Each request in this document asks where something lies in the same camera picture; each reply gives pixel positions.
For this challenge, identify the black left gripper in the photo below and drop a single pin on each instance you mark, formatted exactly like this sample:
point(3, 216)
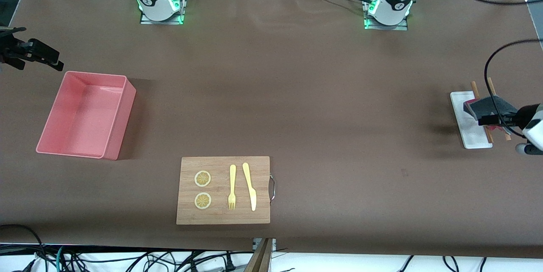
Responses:
point(523, 116)

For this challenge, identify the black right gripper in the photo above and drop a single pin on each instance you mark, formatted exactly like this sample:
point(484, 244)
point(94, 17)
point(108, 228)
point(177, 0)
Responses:
point(9, 48)

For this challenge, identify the pink and grey cloth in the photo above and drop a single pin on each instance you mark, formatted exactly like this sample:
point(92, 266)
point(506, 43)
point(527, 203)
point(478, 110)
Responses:
point(492, 105)

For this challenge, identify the white rectangular tray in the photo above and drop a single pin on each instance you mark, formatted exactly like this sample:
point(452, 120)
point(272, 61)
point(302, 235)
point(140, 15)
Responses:
point(471, 136)

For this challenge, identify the pink plastic bin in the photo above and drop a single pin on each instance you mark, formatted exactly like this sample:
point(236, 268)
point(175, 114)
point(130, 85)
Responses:
point(85, 115)

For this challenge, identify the brown table cover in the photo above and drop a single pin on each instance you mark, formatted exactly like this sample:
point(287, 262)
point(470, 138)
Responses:
point(297, 93)

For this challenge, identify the lemon slice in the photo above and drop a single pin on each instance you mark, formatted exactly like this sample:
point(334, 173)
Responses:
point(202, 178)
point(202, 200)

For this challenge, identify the yellow fork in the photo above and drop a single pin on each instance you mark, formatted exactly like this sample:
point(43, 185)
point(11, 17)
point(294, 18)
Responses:
point(232, 178)

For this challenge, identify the yellow knife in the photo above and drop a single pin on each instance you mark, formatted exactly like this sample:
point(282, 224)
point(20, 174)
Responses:
point(251, 191)

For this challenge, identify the wooden cutting board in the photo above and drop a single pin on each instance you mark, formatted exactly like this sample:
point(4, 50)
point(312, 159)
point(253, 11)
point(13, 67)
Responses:
point(222, 217)

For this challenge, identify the wooden plank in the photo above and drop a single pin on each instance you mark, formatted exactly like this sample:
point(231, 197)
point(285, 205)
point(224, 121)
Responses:
point(261, 259)

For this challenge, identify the black power plug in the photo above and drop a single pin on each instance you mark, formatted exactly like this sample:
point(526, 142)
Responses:
point(230, 265)

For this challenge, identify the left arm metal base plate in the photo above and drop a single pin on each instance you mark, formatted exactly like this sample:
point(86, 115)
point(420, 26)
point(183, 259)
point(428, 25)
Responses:
point(398, 27)

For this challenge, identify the metal bracket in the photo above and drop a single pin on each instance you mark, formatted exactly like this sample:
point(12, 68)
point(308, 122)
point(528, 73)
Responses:
point(273, 244)

